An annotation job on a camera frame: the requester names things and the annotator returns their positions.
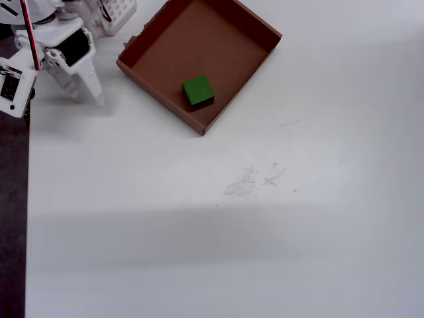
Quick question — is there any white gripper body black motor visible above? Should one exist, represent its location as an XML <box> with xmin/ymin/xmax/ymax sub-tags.
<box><xmin>13</xmin><ymin>17</ymin><xmax>97</xmax><ymax>72</ymax></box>

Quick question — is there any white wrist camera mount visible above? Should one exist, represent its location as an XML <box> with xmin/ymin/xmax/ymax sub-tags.
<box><xmin>0</xmin><ymin>56</ymin><xmax>38</xmax><ymax>119</ymax></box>

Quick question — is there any brown cardboard box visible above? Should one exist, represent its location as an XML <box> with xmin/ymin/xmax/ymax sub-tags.
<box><xmin>115</xmin><ymin>0</ymin><xmax>284</xmax><ymax>136</ymax></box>

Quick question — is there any red black white servo cable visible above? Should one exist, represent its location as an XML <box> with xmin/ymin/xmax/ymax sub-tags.
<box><xmin>19</xmin><ymin>0</ymin><xmax>42</xmax><ymax>72</ymax></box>

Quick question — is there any red white base cable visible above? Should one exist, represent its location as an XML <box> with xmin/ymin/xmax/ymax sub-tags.
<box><xmin>98</xmin><ymin>0</ymin><xmax>112</xmax><ymax>23</ymax></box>

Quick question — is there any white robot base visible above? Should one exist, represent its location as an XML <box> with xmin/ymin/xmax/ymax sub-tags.
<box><xmin>82</xmin><ymin>0</ymin><xmax>138</xmax><ymax>37</ymax></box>

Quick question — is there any green cube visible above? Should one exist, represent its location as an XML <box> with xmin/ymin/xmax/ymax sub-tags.
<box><xmin>182</xmin><ymin>75</ymin><xmax>215</xmax><ymax>113</ymax></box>

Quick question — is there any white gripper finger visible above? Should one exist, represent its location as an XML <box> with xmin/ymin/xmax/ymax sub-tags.
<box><xmin>67</xmin><ymin>54</ymin><xmax>106</xmax><ymax>107</ymax></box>
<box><xmin>44</xmin><ymin>47</ymin><xmax>80</xmax><ymax>99</ymax></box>

